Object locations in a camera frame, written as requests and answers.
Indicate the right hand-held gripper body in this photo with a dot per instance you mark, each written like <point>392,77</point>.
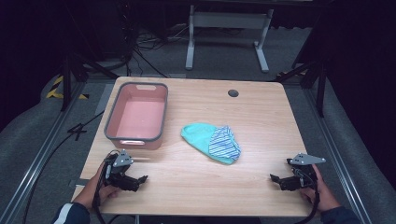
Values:
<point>304,169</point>

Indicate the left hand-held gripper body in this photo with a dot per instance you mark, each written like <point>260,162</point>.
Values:
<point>120,161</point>

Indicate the person's right hand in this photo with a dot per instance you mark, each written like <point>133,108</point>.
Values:
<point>323,194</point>

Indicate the person's left hand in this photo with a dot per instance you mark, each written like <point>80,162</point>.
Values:
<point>93,189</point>

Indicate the pink basin with grey rim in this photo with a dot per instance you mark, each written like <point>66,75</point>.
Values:
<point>138,118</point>

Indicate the black tape cross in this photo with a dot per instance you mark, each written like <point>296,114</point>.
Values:
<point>77,131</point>

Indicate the blue white striped cloth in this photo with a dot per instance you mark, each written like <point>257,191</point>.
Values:
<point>224,144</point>

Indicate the teal cloth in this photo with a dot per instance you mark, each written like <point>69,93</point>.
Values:
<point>197,137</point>

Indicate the black tripod stand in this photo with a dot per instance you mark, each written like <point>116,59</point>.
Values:
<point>66,84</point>
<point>320,90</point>

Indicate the yellow black floor tape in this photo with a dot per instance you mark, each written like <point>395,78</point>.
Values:
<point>53,90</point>

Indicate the dark round table grommet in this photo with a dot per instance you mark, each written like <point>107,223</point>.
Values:
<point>233,93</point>

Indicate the aluminium floor rail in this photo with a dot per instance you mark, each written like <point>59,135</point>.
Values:
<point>339,161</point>
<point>34,168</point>

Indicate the grey metal desk frame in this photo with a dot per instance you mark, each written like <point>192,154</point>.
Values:
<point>230,20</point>

